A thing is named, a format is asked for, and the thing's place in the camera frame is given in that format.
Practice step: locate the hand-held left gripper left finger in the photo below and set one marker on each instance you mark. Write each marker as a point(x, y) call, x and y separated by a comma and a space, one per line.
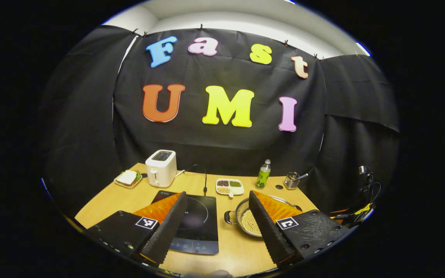
point(168, 231)

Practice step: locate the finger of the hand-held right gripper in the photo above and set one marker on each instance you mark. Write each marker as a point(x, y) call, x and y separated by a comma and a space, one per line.
point(348, 218)

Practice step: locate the black backdrop cloth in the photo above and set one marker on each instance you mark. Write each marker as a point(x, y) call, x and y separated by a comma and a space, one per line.
point(214, 146)

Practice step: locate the ceiling light panel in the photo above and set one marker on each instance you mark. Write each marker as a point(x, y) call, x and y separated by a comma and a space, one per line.
point(363, 49)

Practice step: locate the heap of pale soybeans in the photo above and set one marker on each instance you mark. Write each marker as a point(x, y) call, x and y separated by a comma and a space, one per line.
point(250, 224)

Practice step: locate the black induction cooktop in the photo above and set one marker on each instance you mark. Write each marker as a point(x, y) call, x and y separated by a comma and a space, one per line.
point(203, 224)

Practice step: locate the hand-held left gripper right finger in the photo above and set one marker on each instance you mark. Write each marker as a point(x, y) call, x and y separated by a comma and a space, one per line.
point(267, 231)

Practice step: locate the green drink bottle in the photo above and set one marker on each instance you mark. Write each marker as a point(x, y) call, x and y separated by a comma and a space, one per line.
point(262, 177)

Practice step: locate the metal spoon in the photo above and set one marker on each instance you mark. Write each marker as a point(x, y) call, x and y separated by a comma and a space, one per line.
point(303, 176)

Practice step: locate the white sandwich plate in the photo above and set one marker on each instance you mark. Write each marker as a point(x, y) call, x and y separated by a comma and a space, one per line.
point(120, 183)

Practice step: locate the sandwich with lettuce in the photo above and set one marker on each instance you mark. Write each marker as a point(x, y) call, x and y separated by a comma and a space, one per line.
point(126, 177)

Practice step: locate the white divided bean dish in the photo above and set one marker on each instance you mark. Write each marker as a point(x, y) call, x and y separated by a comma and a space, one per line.
point(229, 186)

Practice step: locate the white toaster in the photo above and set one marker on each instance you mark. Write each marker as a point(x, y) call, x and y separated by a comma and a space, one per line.
point(160, 170)

